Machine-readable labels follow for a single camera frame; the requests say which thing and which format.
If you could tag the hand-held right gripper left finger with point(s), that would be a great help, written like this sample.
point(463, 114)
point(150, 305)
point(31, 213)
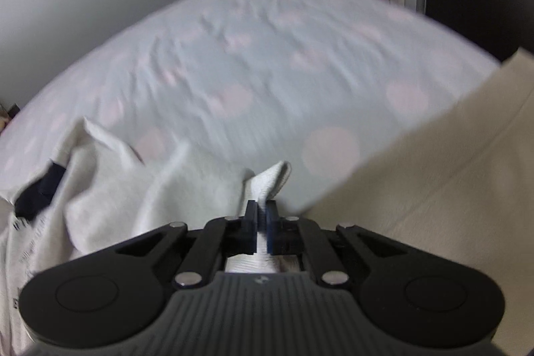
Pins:
point(250, 224)

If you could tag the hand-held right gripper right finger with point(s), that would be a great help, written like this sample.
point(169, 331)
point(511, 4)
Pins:
point(272, 226)

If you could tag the white sweatshirt with navy cuffs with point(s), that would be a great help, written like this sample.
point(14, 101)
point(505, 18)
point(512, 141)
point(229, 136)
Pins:
point(125, 206)

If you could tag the polka dot bed sheet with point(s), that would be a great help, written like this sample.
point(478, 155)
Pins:
point(250, 68)

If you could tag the cream cloth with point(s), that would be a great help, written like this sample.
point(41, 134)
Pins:
point(438, 193)

